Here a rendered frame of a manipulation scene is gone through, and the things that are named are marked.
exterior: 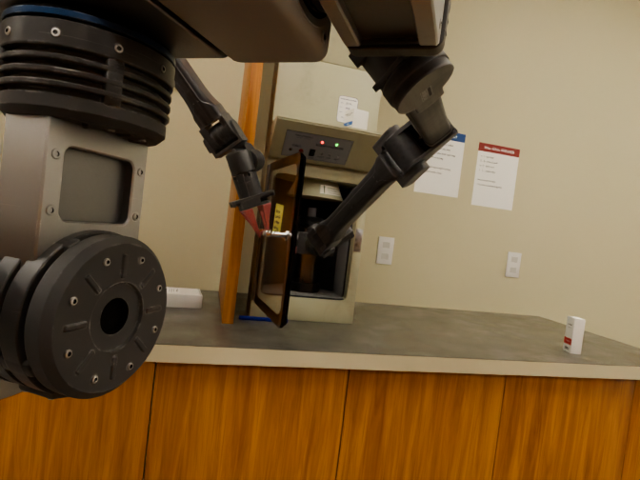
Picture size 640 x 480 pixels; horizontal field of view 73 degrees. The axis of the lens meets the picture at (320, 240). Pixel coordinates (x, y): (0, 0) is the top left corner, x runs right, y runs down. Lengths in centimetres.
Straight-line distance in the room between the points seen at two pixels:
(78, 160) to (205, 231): 129
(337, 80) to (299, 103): 14
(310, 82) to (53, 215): 104
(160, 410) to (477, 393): 80
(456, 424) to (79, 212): 109
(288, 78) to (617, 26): 177
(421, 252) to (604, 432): 88
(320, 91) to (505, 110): 105
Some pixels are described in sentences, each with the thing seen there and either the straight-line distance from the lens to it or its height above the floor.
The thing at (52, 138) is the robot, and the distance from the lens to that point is 40.
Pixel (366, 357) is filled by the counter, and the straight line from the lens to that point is 109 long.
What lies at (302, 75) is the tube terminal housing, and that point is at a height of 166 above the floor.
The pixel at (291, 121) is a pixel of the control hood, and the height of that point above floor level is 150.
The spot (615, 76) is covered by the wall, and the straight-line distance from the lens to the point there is 260.
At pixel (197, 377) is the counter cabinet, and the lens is 106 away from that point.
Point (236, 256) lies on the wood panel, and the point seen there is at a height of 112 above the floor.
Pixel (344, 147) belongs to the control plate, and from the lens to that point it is 126.
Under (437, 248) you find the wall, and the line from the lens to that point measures 195.
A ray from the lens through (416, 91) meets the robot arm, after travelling 52.
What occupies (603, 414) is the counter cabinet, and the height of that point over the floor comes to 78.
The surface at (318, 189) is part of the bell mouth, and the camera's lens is 133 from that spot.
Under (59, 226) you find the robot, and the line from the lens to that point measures 41.
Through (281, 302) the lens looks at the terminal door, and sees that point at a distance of 99.
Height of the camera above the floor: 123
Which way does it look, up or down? 2 degrees down
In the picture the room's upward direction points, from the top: 7 degrees clockwise
